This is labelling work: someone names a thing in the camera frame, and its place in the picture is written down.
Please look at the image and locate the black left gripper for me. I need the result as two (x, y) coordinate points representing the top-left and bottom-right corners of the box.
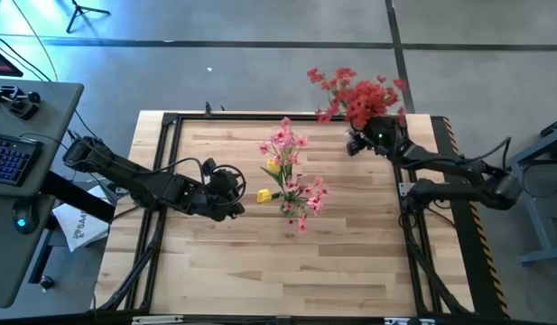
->
(199, 157), (246, 222)

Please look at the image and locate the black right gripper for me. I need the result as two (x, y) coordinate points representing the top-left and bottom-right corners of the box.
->
(346, 116), (410, 157)

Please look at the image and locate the yellow artificial tulip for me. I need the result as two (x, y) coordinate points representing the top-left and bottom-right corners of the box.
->
(256, 188), (288, 204)
(259, 157), (291, 193)

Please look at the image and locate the white paper bag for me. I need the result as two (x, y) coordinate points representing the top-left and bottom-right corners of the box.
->
(51, 184), (121, 253)

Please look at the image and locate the grey desk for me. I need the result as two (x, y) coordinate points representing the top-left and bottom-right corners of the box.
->
(0, 77), (85, 311)

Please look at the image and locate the blue-grey metal table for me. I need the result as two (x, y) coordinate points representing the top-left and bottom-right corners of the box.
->
(489, 115), (557, 265)

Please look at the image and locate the blue desk leg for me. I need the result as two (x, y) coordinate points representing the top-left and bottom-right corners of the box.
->
(27, 227), (53, 285)

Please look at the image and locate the black computer mouse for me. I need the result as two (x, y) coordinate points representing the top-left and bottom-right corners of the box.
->
(11, 197), (41, 236)

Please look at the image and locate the black computer keyboard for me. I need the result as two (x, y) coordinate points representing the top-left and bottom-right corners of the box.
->
(0, 132), (43, 188)

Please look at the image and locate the black desk clamp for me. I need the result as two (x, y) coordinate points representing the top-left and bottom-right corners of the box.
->
(0, 84), (42, 121)

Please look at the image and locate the black tripod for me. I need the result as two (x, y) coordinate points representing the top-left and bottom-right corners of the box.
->
(65, 0), (111, 34)

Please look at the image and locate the dark desk monitor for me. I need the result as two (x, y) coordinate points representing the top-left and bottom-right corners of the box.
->
(0, 44), (24, 79)

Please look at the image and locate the black aluminium table frame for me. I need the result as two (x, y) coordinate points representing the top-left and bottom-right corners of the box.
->
(124, 111), (444, 316)

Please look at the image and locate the black cable bundle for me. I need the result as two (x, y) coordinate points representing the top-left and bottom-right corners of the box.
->
(397, 198), (476, 316)
(95, 211), (171, 313)

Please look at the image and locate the white metal bracket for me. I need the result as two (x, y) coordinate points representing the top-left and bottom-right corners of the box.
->
(131, 315), (184, 325)

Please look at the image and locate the black floor cable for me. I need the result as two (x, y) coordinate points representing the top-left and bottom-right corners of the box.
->
(0, 32), (107, 150)

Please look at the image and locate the yellow floor cable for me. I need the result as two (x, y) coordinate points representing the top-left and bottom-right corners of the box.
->
(10, 0), (59, 82)

